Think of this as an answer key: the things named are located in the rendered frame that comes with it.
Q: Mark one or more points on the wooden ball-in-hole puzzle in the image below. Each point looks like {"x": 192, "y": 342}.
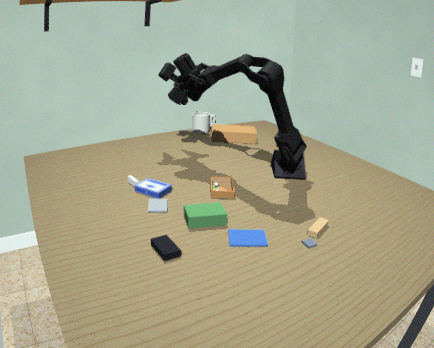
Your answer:
{"x": 222, "y": 187}

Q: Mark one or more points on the small white block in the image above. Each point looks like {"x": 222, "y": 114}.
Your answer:
{"x": 132, "y": 180}

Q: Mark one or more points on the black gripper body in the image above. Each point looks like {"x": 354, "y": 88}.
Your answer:
{"x": 167, "y": 72}

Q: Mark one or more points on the white mug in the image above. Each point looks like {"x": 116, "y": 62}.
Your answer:
{"x": 201, "y": 123}

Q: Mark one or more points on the light tan rectangular block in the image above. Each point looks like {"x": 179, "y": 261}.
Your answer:
{"x": 317, "y": 227}

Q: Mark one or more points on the blue and white flat box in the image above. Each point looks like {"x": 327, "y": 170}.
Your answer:
{"x": 153, "y": 188}

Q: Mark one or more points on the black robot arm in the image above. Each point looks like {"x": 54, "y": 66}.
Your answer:
{"x": 270, "y": 79}

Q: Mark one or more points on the green rectangular block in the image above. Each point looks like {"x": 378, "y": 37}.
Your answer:
{"x": 205, "y": 215}

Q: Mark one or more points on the tan rectangular box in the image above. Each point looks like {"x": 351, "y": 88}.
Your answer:
{"x": 241, "y": 134}

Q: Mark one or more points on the flat blue square pad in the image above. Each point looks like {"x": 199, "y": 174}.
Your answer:
{"x": 247, "y": 238}

